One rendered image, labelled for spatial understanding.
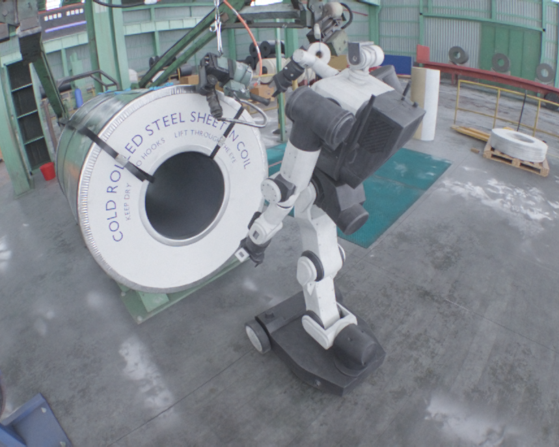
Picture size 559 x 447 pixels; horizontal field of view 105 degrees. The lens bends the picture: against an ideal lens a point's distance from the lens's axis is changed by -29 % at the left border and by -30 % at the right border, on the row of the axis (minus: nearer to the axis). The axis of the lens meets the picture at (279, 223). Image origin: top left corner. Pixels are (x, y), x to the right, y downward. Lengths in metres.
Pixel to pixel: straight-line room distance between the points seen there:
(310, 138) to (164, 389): 1.47
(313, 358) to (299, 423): 0.34
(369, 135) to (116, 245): 1.26
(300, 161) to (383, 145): 0.22
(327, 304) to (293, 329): 0.28
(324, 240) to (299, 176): 0.45
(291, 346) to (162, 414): 0.77
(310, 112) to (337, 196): 0.37
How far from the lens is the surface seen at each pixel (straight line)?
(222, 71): 1.52
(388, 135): 0.82
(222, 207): 1.83
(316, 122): 0.71
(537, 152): 5.70
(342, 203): 1.02
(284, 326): 1.67
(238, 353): 1.79
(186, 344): 1.91
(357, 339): 1.39
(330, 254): 1.26
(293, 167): 0.82
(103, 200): 1.50
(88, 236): 1.54
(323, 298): 1.42
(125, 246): 1.62
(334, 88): 0.85
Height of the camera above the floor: 1.46
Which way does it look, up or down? 31 degrees down
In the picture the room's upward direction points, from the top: 4 degrees counter-clockwise
